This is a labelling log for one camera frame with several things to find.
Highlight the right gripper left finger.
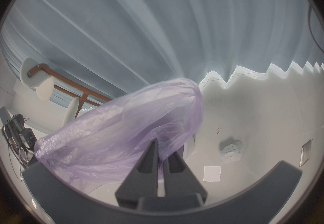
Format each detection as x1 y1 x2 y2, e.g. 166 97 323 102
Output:
115 139 158 209

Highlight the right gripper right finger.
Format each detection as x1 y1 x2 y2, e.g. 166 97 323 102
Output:
163 151 208 206

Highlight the purple plastic bag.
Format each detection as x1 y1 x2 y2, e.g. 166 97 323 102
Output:
34 78 204 188

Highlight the white trash bin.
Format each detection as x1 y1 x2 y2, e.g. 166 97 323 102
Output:
162 127 196 164

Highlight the crumpled white paper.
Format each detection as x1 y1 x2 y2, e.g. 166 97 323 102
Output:
219 137 243 161

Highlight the wooden chair with white cushions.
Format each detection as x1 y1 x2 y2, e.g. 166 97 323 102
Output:
20 57 112 127

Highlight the pale blue curtain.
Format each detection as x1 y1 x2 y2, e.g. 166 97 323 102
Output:
0 0 324 115

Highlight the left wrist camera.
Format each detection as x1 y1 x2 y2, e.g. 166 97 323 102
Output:
21 129 36 148

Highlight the black cable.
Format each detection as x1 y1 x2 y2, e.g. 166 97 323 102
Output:
307 5 324 54

